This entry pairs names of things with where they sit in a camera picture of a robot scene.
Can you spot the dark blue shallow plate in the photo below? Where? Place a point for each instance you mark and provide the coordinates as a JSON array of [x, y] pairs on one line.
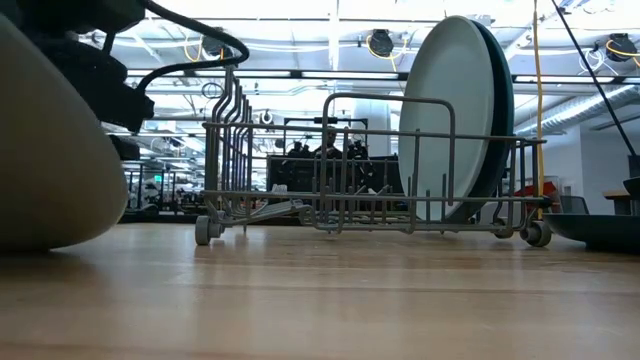
[[600, 230]]

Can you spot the beige plate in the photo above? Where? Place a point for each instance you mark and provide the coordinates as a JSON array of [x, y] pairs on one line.
[[50, 175]]

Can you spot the pale grey-green plate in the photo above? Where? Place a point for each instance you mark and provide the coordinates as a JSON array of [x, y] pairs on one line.
[[445, 115]]

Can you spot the white pillar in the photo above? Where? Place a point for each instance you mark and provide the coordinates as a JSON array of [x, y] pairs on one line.
[[372, 112]]

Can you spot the black workbench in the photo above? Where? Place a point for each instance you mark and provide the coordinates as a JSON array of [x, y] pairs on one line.
[[290, 175]]

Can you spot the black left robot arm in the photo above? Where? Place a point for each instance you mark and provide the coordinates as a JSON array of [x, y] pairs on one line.
[[70, 15]]

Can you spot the dark blue bowl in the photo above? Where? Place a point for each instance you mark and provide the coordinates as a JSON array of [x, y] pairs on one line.
[[634, 187]]

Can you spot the red box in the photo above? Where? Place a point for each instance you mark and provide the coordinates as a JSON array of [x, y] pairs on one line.
[[550, 190]]

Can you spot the grey mesh bin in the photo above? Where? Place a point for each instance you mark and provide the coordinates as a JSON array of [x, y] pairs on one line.
[[574, 205]]

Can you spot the small wooden desk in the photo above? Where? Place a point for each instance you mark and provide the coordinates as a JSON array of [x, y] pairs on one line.
[[617, 200]]

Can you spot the person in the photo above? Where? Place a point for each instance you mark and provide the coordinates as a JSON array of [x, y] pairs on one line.
[[330, 145]]

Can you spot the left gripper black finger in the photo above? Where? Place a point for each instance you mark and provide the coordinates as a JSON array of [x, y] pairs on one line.
[[125, 148]]

